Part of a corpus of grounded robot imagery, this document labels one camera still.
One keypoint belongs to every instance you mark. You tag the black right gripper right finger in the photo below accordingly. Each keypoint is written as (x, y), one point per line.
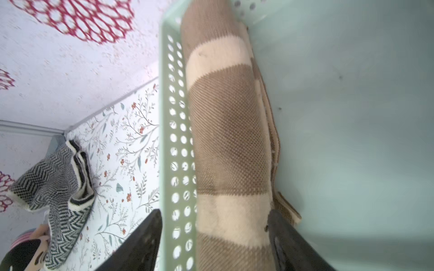
(290, 250)

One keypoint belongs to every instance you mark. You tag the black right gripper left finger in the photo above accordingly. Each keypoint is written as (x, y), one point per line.
(140, 250)

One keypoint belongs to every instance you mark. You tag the black white zigzag scarf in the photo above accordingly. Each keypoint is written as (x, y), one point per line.
(61, 185)

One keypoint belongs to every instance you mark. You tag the brown checked scarf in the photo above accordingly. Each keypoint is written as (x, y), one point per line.
(236, 145)

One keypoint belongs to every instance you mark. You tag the mint green plastic basket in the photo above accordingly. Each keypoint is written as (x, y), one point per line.
(351, 87)

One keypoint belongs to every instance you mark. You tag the pink striped plush doll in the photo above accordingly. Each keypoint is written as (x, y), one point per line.
(28, 252)

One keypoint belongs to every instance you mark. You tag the floral table mat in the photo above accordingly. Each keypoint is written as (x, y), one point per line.
(122, 144)

